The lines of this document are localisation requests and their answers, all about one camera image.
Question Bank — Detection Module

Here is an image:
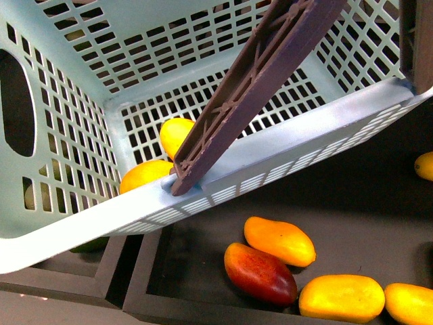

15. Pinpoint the yellow mango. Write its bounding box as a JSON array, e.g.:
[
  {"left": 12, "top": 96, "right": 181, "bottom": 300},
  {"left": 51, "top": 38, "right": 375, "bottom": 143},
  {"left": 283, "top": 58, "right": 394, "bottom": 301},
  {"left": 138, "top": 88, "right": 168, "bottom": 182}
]
[
  {"left": 298, "top": 274, "right": 385, "bottom": 324},
  {"left": 384, "top": 283, "right": 432, "bottom": 324},
  {"left": 160, "top": 118, "right": 195, "bottom": 160},
  {"left": 120, "top": 160, "right": 173, "bottom": 194}
]

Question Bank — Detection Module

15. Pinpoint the light blue plastic basket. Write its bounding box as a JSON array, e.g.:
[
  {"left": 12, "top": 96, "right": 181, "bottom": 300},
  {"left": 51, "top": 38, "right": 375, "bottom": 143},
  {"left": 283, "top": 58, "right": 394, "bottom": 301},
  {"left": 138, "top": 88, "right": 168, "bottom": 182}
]
[{"left": 1, "top": 1, "right": 432, "bottom": 274}]

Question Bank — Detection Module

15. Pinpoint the brown basket handle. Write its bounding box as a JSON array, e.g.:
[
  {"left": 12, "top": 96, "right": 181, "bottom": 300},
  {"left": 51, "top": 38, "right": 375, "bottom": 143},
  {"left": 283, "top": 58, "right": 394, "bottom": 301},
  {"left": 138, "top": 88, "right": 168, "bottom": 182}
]
[{"left": 171, "top": 1, "right": 432, "bottom": 196}]

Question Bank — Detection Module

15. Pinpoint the orange mango on tray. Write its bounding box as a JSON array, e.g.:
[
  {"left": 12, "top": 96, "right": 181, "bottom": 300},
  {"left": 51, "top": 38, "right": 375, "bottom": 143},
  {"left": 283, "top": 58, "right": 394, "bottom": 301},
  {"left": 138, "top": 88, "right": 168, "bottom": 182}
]
[{"left": 244, "top": 216, "right": 317, "bottom": 267}]

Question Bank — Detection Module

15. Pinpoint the red mango on tray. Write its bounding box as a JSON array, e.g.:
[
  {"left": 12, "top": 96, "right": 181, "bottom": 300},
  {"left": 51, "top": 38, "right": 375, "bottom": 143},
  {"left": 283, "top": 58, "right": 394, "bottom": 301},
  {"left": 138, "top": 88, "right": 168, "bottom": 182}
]
[{"left": 224, "top": 242, "right": 298, "bottom": 307}]

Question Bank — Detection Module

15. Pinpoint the yellow mango on tray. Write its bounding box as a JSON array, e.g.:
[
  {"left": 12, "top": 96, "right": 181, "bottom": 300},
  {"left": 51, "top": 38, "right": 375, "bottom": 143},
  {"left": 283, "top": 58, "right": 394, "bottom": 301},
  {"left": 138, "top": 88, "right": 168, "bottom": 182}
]
[{"left": 298, "top": 274, "right": 385, "bottom": 324}]

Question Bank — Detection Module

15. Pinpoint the yellow mango at edge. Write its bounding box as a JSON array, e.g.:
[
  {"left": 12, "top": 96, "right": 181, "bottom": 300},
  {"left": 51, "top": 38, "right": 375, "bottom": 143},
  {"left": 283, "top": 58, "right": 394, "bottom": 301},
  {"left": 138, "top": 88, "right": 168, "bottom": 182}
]
[{"left": 384, "top": 283, "right": 432, "bottom": 324}]

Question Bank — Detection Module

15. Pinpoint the yellow fruit far right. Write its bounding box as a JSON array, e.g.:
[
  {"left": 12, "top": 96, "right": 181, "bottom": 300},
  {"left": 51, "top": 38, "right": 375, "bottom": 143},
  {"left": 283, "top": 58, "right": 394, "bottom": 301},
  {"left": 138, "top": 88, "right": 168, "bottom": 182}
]
[{"left": 414, "top": 152, "right": 433, "bottom": 181}]

